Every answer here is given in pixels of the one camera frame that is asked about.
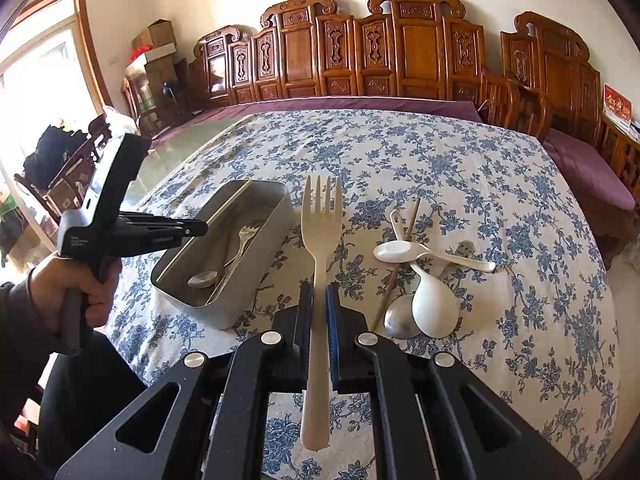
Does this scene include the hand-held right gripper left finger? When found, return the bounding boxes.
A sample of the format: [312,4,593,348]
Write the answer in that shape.
[55,281,314,480]

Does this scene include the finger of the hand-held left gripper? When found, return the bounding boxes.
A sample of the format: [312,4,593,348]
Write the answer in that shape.
[119,213,209,237]
[119,233,184,252]

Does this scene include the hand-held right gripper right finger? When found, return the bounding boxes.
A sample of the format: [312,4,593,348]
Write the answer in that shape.
[325,282,584,480]

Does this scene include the small metal spoon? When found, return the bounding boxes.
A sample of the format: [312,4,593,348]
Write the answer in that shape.
[187,240,236,289]

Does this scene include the large metal spoon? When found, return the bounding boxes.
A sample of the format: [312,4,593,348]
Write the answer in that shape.
[383,240,475,339]

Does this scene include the grey metal tin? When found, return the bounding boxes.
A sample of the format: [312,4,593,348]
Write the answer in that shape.
[150,179,297,331]

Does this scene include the white plastic fork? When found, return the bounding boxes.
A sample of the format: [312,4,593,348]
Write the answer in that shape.
[299,174,345,452]

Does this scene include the metal fork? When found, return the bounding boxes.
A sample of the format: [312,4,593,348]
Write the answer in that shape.
[220,219,267,286]

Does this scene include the brown wooden chopstick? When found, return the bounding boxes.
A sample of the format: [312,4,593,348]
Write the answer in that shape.
[371,197,422,332]

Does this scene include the small white spoon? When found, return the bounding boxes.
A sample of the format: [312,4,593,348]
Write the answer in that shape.
[373,240,497,273]

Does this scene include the large white spoon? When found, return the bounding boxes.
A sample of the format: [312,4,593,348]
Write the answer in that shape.
[390,209,461,338]

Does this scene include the person's left forearm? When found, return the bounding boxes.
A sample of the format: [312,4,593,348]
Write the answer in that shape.
[0,280,56,361]

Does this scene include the person's left hand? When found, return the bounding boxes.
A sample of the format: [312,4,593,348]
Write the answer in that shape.
[27,254,123,334]

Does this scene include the wooden dining chair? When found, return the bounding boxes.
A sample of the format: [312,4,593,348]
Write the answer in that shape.
[15,115,113,221]

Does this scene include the dark clothes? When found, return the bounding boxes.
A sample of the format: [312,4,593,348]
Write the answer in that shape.
[22,125,88,186]

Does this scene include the glass top dining table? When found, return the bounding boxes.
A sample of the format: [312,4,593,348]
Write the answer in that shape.
[122,112,256,211]

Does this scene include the clear plastic bag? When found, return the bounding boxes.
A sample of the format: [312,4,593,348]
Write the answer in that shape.
[102,105,138,133]

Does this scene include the wooden corner armchair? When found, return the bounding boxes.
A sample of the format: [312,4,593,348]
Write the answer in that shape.
[120,75,166,136]

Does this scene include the black desk lamp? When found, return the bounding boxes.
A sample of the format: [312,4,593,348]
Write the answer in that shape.
[160,80,183,111]

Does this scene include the white flat box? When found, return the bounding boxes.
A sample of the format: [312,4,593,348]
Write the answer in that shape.
[125,42,178,68]

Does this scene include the brown cardboard box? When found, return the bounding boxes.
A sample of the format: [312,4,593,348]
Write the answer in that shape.
[131,19,177,51]

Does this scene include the person's dark clothing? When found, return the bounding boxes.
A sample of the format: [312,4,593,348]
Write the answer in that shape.
[35,332,151,466]

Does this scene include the blue floral tablecloth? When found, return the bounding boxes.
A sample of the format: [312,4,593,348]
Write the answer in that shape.
[102,109,621,480]

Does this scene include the long purple sofa cushion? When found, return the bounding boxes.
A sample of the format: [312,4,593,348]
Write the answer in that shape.
[150,96,483,148]

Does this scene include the carved wooden sofa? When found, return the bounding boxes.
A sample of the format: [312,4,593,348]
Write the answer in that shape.
[187,0,551,141]

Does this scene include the purple armchair cushion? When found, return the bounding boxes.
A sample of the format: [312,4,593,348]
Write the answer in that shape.
[542,127,637,211]

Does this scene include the carved wooden armchair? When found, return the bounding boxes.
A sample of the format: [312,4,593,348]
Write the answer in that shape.
[500,11,640,271]

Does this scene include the red card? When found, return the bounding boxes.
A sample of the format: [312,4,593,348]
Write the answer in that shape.
[602,83,633,121]

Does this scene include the wooden window frame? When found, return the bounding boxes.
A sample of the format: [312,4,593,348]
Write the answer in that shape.
[0,0,113,261]

